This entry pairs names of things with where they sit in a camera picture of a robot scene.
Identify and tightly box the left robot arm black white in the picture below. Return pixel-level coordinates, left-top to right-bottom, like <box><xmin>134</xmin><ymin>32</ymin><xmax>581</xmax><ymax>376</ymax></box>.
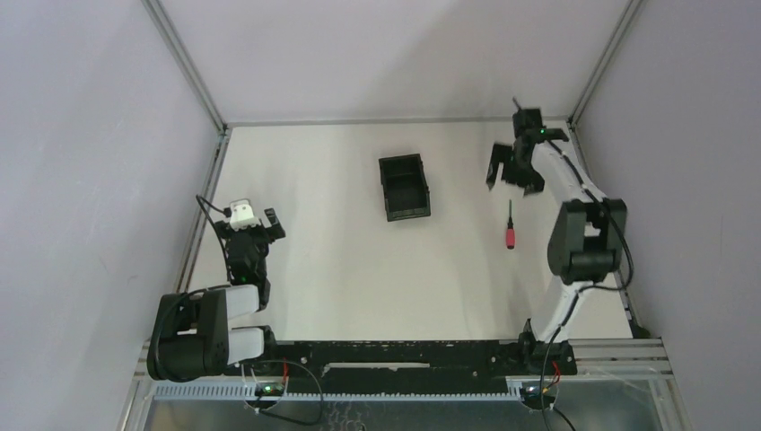
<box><xmin>146</xmin><ymin>203</ymin><xmax>285</xmax><ymax>383</ymax></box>

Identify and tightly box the red handled screwdriver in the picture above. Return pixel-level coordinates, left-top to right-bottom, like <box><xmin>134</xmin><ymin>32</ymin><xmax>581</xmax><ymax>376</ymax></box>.
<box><xmin>505</xmin><ymin>200</ymin><xmax>516</xmax><ymax>250</ymax></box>

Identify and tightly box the left controller circuit board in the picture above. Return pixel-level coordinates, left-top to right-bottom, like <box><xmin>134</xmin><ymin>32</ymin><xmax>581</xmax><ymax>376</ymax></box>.
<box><xmin>255</xmin><ymin>383</ymin><xmax>285</xmax><ymax>398</ymax></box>

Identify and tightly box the black plastic bin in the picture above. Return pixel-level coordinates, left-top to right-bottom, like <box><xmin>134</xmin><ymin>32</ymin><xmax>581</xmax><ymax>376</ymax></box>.
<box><xmin>379</xmin><ymin>154</ymin><xmax>432</xmax><ymax>223</ymax></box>

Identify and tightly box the controller circuit board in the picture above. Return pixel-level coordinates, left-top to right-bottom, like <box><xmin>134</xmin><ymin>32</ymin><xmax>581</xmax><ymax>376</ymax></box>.
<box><xmin>520</xmin><ymin>386</ymin><xmax>556</xmax><ymax>411</ymax></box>
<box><xmin>255</xmin><ymin>383</ymin><xmax>285</xmax><ymax>398</ymax></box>

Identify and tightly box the right controller circuit board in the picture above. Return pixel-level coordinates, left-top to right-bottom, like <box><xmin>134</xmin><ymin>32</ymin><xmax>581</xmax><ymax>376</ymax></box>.
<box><xmin>520</xmin><ymin>386</ymin><xmax>556</xmax><ymax>411</ymax></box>

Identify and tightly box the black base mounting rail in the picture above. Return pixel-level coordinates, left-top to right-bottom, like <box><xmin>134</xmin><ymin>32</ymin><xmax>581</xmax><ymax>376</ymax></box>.
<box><xmin>242</xmin><ymin>340</ymin><xmax>578</xmax><ymax>394</ymax></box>

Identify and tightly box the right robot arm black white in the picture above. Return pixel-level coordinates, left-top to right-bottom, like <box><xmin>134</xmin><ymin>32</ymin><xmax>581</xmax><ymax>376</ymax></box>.
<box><xmin>485</xmin><ymin>108</ymin><xmax>632</xmax><ymax>377</ymax></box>

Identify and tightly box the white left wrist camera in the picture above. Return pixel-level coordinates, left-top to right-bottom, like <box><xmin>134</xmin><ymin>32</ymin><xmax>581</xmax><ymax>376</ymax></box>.
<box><xmin>228</xmin><ymin>198</ymin><xmax>261</xmax><ymax>231</ymax></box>

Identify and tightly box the left black cable loop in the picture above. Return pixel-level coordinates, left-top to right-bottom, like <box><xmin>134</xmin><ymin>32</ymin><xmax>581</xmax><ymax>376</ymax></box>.
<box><xmin>242</xmin><ymin>359</ymin><xmax>326</xmax><ymax>427</ymax></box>

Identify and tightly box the grey slotted cable duct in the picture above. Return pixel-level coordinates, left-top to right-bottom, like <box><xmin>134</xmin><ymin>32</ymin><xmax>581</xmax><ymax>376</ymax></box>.
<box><xmin>152</xmin><ymin>382</ymin><xmax>524</xmax><ymax>402</ymax></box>

